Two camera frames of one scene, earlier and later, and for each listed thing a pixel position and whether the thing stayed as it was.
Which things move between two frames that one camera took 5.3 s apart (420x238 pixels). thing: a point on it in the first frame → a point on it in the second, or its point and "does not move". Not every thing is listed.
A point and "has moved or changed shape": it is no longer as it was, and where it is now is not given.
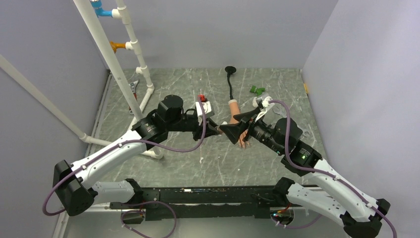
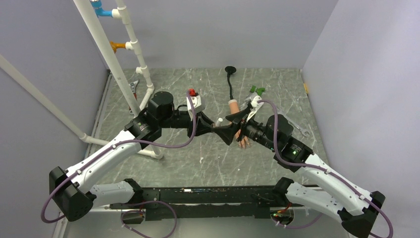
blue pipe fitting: (99, 11) does not move
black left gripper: (198, 133) does not move
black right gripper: (233, 131) does not move
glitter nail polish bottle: (220, 131) has moved or changed shape
